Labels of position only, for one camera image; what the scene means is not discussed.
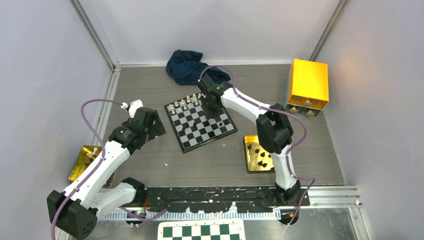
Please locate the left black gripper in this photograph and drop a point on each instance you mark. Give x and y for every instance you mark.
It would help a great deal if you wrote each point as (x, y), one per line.
(157, 129)

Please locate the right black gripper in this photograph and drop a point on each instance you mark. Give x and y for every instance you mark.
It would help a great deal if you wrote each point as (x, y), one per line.
(211, 114)

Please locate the black white chess board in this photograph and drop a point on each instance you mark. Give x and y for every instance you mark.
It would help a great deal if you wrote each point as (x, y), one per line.
(191, 126)

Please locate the orange drawer box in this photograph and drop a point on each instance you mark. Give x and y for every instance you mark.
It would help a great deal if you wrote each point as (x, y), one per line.
(307, 88)

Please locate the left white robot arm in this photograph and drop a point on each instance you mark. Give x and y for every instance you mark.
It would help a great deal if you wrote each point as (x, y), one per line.
(77, 209)

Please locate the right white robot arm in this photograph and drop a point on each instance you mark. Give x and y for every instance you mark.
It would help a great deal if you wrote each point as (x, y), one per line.
(274, 130)

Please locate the gold tin with white pieces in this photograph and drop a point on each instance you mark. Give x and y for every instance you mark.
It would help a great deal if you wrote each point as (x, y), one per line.
(86, 156)

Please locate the gold tin with black pieces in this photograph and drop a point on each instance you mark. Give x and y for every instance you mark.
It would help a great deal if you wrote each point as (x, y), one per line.
(257, 160)

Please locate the green white checker board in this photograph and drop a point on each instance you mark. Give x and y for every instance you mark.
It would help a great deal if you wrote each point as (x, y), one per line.
(211, 229)

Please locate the dark blue cloth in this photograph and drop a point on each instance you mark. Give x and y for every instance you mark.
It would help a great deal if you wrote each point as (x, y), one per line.
(185, 67)

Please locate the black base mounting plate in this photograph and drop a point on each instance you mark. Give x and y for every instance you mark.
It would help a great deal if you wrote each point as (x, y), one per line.
(246, 199)

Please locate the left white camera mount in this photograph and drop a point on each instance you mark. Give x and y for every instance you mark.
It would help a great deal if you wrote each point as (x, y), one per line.
(132, 107)

